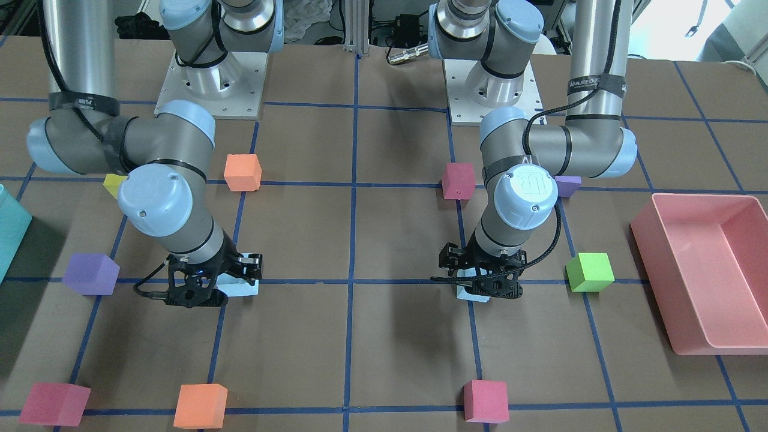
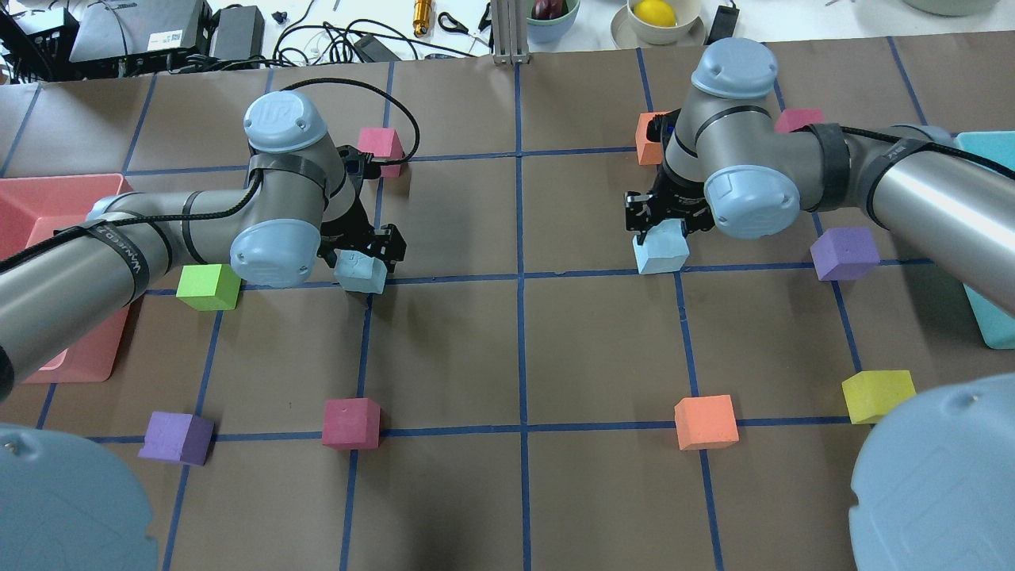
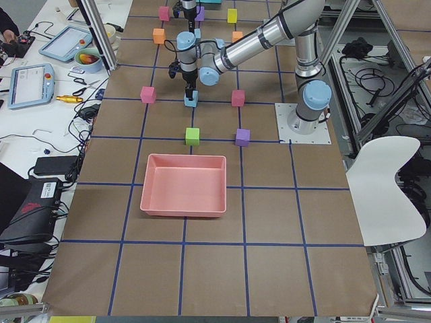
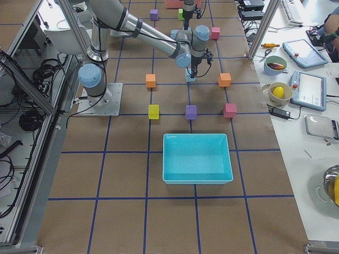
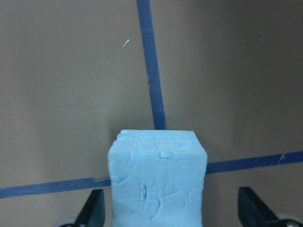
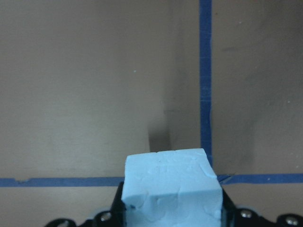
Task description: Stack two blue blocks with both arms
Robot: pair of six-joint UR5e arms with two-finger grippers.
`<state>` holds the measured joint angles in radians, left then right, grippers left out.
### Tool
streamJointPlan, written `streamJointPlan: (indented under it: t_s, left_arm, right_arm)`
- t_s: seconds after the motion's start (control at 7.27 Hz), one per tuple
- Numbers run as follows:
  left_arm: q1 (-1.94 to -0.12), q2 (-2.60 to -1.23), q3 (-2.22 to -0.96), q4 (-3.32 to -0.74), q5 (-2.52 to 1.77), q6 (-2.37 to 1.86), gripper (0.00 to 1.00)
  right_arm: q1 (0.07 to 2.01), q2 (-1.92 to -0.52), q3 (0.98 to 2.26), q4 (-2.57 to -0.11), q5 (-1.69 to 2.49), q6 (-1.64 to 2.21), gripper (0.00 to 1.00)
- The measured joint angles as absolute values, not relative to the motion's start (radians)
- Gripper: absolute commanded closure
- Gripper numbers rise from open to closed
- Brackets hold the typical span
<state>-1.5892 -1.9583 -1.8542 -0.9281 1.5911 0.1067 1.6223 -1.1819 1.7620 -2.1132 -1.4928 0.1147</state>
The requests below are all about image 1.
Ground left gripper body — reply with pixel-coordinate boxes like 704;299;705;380
463;250;527;299

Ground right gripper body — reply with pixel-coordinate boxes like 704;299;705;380
167;252;241;308

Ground light blue block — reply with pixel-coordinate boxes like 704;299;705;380
216;273;260;297
456;268;490;302

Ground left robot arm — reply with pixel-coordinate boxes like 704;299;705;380
428;1;637;299

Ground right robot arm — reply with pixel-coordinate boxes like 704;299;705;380
26;1;263;307

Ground green block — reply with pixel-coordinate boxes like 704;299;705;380
566;253;615;292

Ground purple block near teal tray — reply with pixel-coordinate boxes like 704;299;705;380
62;253;120;296

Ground pink block near base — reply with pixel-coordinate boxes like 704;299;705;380
441;163;476;200

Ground purple block near pink tray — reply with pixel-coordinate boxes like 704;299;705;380
555;176;582;199

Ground orange block far side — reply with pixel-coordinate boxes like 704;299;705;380
173;383;228;430

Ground orange block near bases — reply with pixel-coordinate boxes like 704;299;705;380
223;154;262;192

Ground pink block front middle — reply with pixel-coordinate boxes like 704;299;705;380
463;379;510;424

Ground yellow block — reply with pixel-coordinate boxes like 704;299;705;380
103;174;127;200

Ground pink block far corner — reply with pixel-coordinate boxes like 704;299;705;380
19;382;91;427

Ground teal tray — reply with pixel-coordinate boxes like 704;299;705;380
1;184;32;283

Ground pink tray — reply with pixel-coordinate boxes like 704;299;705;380
631;193;767;355

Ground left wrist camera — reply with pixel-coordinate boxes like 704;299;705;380
438;242;469;271

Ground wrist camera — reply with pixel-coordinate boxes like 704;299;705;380
438;242;469;271
236;253;263;284

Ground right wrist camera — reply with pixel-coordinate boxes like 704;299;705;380
236;253;263;284

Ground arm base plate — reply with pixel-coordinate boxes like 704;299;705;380
154;52;269;120
443;59;543;126

